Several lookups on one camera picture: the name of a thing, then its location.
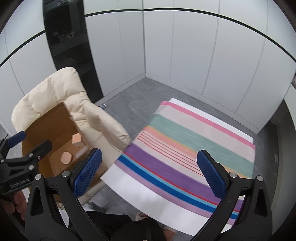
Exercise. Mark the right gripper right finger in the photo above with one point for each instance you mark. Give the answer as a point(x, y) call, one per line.
point(218, 178)

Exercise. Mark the colourful striped blanket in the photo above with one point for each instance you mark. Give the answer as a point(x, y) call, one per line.
point(163, 156)

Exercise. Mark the person's slippered foot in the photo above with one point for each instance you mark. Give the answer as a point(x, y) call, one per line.
point(140, 216)

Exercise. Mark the person's left hand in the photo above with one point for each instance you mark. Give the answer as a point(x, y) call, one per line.
point(16, 203)

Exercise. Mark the beige round powder puff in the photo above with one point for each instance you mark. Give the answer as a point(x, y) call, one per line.
point(66, 158)

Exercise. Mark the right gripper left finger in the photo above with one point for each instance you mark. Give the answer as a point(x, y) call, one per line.
point(77, 179)

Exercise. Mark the cream padded armchair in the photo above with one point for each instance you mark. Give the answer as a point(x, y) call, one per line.
point(97, 126)

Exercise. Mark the small red toy on floor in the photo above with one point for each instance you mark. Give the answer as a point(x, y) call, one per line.
point(103, 106)

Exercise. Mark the black trousers leg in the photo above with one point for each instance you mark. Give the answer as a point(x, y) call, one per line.
point(122, 227)

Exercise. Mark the brown cardboard box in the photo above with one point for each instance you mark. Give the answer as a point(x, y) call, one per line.
point(57, 126)

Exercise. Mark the black tall shelf unit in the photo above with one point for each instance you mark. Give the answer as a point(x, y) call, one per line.
point(66, 33)

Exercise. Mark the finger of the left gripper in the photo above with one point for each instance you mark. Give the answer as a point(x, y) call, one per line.
point(38, 149)
point(9, 143)

